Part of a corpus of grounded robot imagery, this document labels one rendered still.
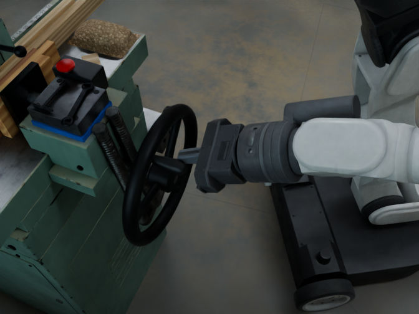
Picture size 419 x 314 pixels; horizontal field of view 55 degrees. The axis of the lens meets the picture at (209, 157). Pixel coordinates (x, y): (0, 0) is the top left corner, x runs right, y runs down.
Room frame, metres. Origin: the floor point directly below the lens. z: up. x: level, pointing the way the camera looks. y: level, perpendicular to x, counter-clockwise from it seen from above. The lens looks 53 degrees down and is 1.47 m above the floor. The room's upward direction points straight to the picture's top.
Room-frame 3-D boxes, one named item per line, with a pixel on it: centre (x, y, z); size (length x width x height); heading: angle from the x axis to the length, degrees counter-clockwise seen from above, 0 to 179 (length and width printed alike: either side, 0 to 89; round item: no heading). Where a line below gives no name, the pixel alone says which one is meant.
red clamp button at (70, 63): (0.52, 0.24, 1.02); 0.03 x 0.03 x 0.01
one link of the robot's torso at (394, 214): (0.73, -0.62, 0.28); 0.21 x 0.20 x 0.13; 98
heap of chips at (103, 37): (0.75, 0.24, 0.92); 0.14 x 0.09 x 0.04; 68
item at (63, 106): (0.49, 0.23, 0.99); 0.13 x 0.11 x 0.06; 158
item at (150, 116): (0.76, 0.17, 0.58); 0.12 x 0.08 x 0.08; 68
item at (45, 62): (0.54, 0.34, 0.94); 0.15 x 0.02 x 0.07; 158
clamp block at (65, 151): (0.48, 0.23, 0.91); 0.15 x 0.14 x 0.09; 158
